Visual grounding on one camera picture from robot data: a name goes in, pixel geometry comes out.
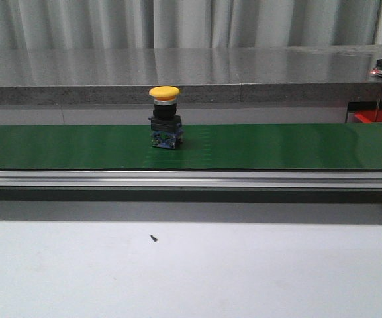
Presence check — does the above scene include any red plastic tray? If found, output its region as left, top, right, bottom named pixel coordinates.
left=354, top=110, right=382, bottom=123

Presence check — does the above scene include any yellow mushroom push button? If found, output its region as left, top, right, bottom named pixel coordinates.
left=149, top=86, right=184, bottom=150

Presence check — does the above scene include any aluminium conveyor frame rail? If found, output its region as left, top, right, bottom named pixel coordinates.
left=0, top=170, right=382, bottom=204

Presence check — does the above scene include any grey curtain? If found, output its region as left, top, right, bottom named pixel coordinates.
left=0, top=1, right=382, bottom=50

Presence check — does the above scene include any grey stone counter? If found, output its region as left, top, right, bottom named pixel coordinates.
left=0, top=45, right=382, bottom=105

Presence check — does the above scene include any green conveyor belt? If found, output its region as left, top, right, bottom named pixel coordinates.
left=0, top=123, right=382, bottom=170

